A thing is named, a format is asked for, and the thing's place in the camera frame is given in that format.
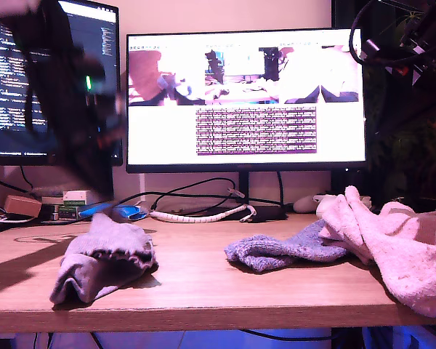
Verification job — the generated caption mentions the grey sock with scalloped cuff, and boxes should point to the grey sock with scalloped cuff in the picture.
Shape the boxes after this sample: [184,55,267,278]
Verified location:
[88,212,159,272]
[49,250,160,305]

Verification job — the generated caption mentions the blue knitted sock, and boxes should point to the blue knitted sock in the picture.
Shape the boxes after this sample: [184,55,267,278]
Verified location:
[224,219,351,274]

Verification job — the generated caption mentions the white box with green label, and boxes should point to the white box with green label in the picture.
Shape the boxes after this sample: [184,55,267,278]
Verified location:
[62,190,89,208]

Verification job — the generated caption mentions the green and white small box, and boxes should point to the green and white small box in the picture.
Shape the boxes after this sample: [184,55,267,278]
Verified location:
[49,204,81,222]

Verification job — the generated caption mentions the blue plastic packet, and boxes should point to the blue plastic packet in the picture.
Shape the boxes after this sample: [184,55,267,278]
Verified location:
[78,203,148,222]

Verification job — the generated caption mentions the green houseplant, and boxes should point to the green houseplant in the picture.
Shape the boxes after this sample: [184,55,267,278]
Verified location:
[363,1,436,208]

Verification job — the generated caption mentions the brown cardboard box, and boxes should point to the brown cardboard box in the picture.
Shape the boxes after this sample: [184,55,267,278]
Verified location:
[3,195,44,218]

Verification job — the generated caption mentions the black monitor with white screen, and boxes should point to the black monitor with white screen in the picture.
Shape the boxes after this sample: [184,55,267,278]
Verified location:
[126,28,368,210]

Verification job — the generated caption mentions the black monitor showing code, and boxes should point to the black monitor showing code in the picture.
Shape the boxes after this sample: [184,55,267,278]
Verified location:
[0,0,124,167]

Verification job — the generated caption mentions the white game controller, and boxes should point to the white game controller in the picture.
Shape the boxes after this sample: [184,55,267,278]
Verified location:
[293,193,372,219]

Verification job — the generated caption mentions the black table leg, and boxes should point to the black table leg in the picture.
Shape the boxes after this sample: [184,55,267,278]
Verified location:
[331,326,364,349]

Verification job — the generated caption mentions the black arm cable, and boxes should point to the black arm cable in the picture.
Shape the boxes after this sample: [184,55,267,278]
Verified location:
[349,0,422,67]
[23,87,36,132]

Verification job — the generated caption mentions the white spiral cable wrap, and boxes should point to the white spiral cable wrap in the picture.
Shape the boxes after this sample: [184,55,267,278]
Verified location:
[150,204,258,223]

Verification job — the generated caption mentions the thin black cable loop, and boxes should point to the thin black cable loop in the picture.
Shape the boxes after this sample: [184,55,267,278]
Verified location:
[150,177,239,212]

